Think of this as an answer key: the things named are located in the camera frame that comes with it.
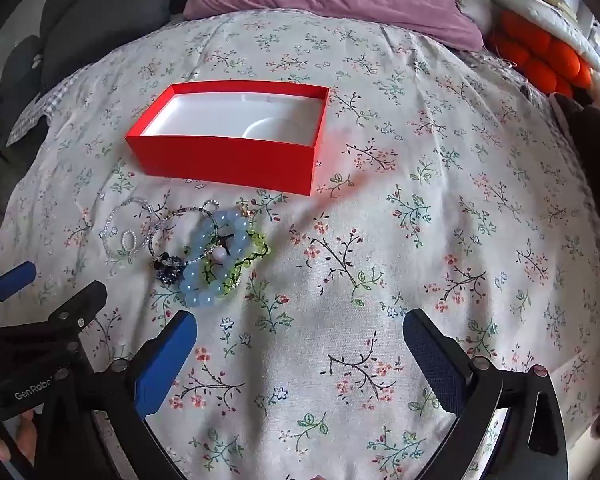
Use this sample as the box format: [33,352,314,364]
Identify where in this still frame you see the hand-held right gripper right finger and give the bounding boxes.
[402,309,570,480]

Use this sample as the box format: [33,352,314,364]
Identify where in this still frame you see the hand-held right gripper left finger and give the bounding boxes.
[40,310,198,480]

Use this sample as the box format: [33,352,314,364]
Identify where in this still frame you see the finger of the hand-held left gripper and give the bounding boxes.
[0,261,37,311]
[0,281,108,378]

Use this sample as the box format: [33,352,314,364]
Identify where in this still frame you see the light blue bead bracelet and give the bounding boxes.
[179,210,252,309]

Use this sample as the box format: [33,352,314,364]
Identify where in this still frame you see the clear bead bracelet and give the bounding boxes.
[101,197,167,257]

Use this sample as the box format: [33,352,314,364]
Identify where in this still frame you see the dark blue brooch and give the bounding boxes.
[153,254,187,282]

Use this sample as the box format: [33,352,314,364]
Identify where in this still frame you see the green bead bracelet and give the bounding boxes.
[202,229,272,298]

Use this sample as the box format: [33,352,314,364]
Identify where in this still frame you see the teal bead necklace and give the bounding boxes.
[148,204,232,267]

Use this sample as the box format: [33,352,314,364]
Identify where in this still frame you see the red cardboard box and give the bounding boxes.
[125,80,331,197]

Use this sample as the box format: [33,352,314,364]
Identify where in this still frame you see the person's left hand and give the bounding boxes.
[0,410,40,468]

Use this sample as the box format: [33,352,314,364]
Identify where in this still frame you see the white floral bedspread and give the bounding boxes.
[0,7,600,480]

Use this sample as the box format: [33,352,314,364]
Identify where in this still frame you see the dark grey padded object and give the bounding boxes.
[0,35,47,111]

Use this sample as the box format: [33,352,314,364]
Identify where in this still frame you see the dark grey sofa cushion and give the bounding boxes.
[40,0,173,93]

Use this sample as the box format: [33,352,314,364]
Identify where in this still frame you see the orange bobble cushion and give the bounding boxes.
[487,10,593,96]

